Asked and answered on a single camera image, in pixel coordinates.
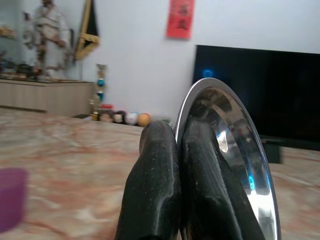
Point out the white robed figurine statue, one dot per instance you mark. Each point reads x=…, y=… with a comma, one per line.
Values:
x=51, y=37

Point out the tall trophy with blue ball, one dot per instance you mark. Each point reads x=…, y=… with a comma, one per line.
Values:
x=101, y=81

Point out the black box under television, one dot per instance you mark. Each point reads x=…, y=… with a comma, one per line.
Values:
x=272, y=151

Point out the beige wooden sideboard cabinet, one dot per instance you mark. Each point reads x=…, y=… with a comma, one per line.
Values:
x=45, y=96

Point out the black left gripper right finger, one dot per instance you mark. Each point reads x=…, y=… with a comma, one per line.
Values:
x=207, y=175

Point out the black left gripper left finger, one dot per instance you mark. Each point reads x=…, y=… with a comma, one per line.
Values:
x=152, y=180

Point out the small golden statuette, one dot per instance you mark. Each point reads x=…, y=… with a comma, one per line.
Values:
x=95, y=106

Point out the red lidded jar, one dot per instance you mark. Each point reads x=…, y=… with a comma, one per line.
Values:
x=107, y=112

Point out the white round figurine toy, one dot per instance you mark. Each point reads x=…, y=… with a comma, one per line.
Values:
x=131, y=118

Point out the black flat television screen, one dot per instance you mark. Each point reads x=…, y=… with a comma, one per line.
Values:
x=260, y=95

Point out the purple plastic cup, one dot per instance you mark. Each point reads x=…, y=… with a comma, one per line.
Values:
x=11, y=195

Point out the gold black triangular pennant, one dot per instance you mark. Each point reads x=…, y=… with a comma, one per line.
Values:
x=88, y=30

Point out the dark haired doll head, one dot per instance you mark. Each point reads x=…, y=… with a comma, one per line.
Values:
x=120, y=116

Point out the red paper wall banner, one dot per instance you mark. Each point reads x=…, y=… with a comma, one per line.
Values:
x=180, y=17

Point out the orange round fruit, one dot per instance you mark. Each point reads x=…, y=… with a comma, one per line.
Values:
x=144, y=119

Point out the shiny steel plate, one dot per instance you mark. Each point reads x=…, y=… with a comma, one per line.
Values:
x=240, y=150

